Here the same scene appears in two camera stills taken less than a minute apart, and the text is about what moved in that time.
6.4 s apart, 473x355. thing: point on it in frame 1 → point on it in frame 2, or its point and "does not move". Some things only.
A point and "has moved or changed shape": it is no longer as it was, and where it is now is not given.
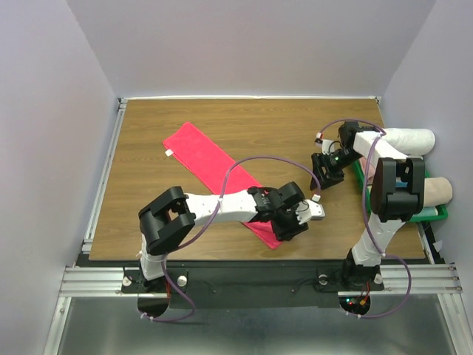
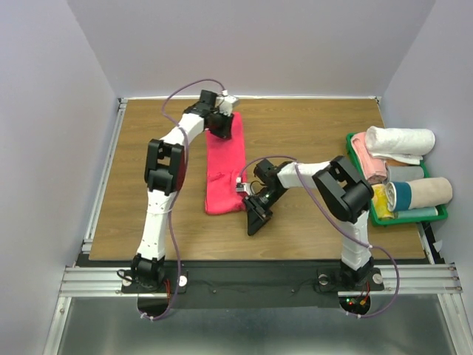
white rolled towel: (411, 141) does not move
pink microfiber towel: (216, 168) has moved or changed shape
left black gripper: (294, 228) → (225, 132)
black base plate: (247, 284) does not move
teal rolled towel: (429, 211) does not move
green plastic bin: (442, 215) does not move
